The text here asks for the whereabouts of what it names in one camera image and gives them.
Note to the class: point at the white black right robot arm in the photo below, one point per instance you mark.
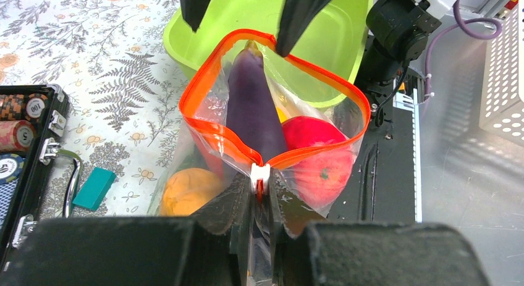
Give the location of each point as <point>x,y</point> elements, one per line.
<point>398,32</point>

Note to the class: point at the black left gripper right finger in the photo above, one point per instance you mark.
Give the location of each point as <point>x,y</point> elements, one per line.
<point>389,255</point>

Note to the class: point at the purple toy eggplant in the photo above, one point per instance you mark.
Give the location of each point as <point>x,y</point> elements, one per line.
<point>251,112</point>

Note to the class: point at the clear zip top bag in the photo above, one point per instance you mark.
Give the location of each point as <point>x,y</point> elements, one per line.
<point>204,141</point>

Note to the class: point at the white perforated metal box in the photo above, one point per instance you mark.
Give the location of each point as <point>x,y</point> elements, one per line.
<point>501,110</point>

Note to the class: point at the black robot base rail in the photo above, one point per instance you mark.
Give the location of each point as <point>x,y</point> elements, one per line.
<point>382,186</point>

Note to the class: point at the black poker chip case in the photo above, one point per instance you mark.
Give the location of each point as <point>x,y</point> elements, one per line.
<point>33,121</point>

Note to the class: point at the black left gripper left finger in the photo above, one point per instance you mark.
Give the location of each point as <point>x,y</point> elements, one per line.
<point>123,251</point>

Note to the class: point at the green plastic tray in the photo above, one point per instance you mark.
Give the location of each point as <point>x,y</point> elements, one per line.
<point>266,30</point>

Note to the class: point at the orange toy mandarin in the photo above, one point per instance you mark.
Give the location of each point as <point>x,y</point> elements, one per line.
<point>188,190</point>

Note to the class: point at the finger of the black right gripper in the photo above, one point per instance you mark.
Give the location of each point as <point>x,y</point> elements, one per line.
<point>193,12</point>
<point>295,18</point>

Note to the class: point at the yellow toy bell pepper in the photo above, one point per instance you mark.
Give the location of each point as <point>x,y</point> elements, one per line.
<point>282,114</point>

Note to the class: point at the small teal block by case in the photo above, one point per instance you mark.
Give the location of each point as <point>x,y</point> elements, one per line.
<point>94,189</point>

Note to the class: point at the red toy apple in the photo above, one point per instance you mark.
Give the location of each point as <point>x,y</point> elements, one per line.
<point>322,177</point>

